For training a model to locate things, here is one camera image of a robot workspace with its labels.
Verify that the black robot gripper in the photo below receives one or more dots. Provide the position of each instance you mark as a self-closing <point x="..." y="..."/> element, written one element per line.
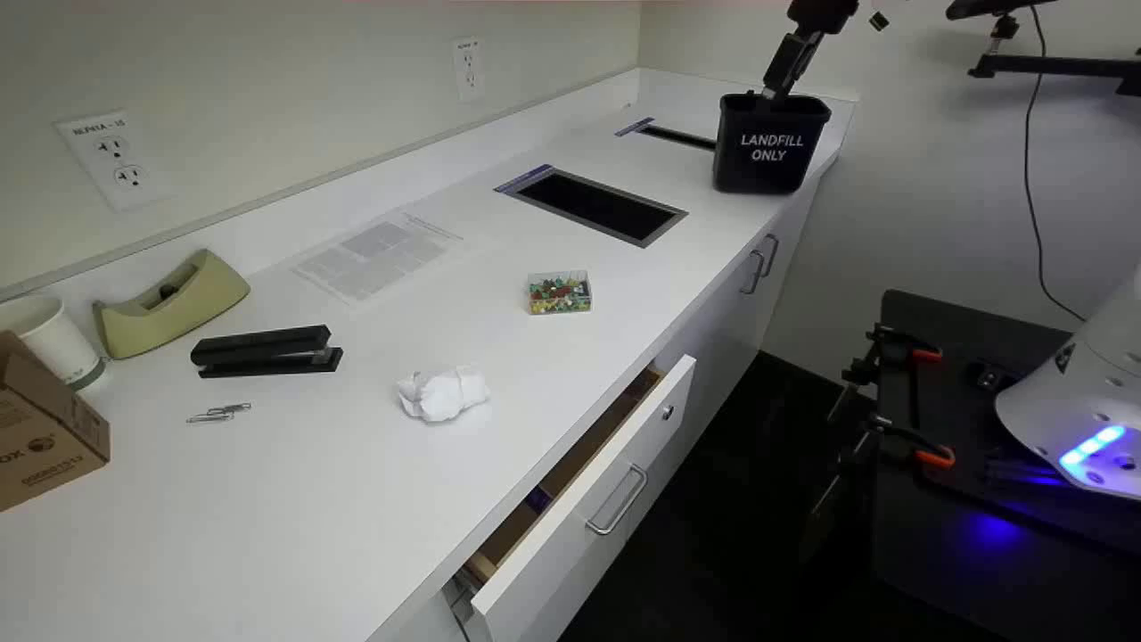
<point x="821" y="11"/>

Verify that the white paper trash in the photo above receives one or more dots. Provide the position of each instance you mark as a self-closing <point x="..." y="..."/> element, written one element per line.
<point x="440" y="396"/>

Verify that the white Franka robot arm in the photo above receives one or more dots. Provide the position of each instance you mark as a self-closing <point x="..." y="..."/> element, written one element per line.
<point x="1076" y="396"/>

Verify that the black landfill only bin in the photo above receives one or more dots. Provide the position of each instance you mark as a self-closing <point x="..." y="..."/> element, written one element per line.
<point x="768" y="144"/>

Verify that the rectangular black counter opening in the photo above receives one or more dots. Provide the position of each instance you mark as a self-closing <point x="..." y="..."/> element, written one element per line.
<point x="590" y="204"/>

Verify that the colourful push pin box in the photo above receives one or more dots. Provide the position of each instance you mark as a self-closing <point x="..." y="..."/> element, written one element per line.
<point x="558" y="294"/>

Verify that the printed white paper sheet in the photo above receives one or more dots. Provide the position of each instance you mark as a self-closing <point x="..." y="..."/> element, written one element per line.
<point x="377" y="254"/>

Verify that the open white drawer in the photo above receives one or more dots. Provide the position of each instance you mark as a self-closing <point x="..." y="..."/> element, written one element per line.
<point x="592" y="486"/>

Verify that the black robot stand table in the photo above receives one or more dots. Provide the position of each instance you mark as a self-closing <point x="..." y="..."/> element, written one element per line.
<point x="963" y="502"/>

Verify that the black stapler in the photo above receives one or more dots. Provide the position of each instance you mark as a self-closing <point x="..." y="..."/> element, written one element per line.
<point x="266" y="350"/>

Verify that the beige tape dispenser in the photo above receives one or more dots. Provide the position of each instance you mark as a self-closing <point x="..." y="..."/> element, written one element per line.
<point x="165" y="308"/>

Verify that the small metal staple strip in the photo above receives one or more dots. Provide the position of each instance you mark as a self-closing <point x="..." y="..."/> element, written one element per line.
<point x="218" y="412"/>

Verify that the white paper cup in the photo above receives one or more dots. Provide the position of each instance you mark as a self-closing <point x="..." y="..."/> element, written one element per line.
<point x="56" y="339"/>

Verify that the brown cardboard box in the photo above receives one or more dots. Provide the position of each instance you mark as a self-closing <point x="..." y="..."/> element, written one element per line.
<point x="41" y="432"/>

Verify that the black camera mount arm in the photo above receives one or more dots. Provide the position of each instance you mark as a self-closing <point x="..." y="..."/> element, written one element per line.
<point x="1046" y="59"/>

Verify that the white wall outlet plate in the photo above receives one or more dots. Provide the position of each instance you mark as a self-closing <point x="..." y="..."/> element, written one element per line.
<point x="108" y="157"/>

